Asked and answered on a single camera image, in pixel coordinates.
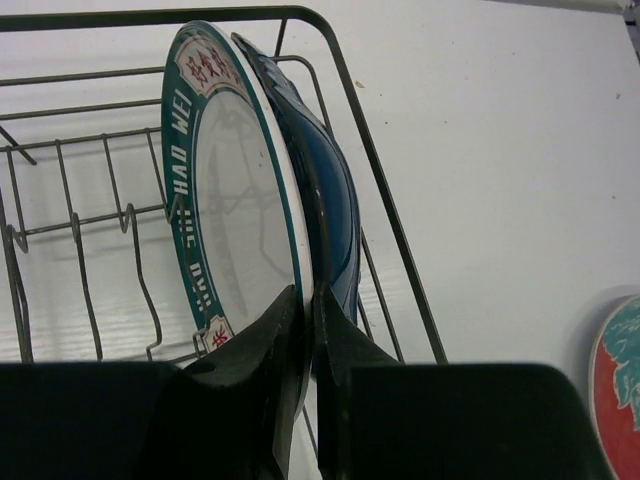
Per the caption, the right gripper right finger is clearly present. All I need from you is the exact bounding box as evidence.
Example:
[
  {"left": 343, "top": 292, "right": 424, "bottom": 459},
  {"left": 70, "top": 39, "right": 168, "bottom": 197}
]
[{"left": 312, "top": 282, "right": 398, "bottom": 479}]

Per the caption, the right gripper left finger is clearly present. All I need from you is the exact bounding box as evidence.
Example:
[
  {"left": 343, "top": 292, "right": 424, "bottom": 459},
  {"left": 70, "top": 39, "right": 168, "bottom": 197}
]
[{"left": 169, "top": 286, "right": 298, "bottom": 479}]

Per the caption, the dark blue plate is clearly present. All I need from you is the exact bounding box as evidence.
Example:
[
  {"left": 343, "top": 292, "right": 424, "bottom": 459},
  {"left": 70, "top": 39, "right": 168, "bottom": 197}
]
[{"left": 231, "top": 33, "right": 361, "bottom": 323}]

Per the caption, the white plate teal lettered rim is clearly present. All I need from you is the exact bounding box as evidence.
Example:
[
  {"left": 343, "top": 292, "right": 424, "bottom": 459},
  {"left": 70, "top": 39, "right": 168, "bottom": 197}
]
[{"left": 160, "top": 20, "right": 317, "bottom": 416}]

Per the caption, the red and teal plate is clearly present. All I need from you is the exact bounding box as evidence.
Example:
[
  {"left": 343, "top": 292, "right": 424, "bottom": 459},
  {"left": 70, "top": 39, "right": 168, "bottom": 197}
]
[{"left": 589, "top": 296, "right": 639, "bottom": 479}]

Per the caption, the wire dish rack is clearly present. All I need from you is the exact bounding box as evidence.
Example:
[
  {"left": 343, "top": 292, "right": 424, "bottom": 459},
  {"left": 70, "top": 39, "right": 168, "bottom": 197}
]
[{"left": 1, "top": 5, "right": 447, "bottom": 364}]

